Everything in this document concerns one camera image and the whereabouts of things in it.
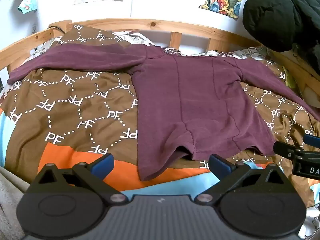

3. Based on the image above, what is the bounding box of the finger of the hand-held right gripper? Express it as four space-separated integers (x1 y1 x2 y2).
303 134 320 147
273 141 304 159

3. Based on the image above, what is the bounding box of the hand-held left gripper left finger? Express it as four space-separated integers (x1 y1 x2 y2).
30 153 129 204

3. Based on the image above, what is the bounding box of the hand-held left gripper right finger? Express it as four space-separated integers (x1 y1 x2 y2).
196 154 292 204

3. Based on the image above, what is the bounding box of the maroon long-sleeve shirt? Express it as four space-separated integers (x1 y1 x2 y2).
7 43 320 182

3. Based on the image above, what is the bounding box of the brown patterned blanket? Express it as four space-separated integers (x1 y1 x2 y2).
0 24 320 208

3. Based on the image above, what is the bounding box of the yellow green cloth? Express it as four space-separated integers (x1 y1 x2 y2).
282 66 301 88

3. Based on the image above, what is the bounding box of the grey fleece blanket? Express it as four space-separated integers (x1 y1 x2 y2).
0 166 33 240

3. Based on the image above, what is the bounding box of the black jacket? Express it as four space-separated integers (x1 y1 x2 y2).
242 0 320 53

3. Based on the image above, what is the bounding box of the wooden bed frame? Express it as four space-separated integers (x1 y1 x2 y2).
0 18 320 100

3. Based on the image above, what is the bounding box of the black cable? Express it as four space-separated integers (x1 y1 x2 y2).
49 25 67 34

